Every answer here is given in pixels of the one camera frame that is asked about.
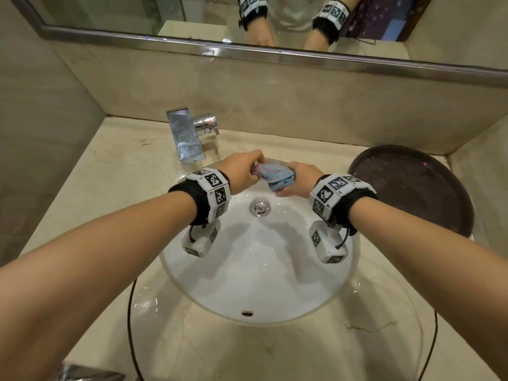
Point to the person's right hand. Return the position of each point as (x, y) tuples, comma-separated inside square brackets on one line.
[(305, 180)]

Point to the person's left hand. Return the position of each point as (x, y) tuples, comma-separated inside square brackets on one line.
[(237, 170)]

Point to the person's left fingers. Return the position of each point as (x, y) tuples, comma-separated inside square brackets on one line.
[(257, 158)]

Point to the person's right thumb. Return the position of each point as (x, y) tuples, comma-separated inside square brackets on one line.
[(285, 191)]

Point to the blue cloth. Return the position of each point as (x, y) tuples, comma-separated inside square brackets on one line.
[(276, 176)]

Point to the person's right forearm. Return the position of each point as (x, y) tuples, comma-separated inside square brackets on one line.
[(428, 249)]

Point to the person's left forearm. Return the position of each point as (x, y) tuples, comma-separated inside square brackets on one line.
[(99, 253)]

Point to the chrome drain stopper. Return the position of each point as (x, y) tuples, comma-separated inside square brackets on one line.
[(260, 207)]

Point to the black wristband with marker tiles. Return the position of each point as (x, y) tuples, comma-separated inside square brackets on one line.
[(212, 192), (337, 194)]

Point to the chrome faucet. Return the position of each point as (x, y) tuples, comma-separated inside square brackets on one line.
[(186, 134)]

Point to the white round sink basin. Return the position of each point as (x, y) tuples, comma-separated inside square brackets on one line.
[(262, 273)]

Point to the dark brown round tray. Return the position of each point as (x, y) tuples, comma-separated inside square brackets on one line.
[(412, 186)]

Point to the shiny metal object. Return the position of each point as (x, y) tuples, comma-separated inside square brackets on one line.
[(91, 373)]

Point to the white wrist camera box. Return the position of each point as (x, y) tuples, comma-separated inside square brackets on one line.
[(200, 240), (327, 244)]

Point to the metal framed wall mirror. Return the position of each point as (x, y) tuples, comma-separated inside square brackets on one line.
[(119, 15)]

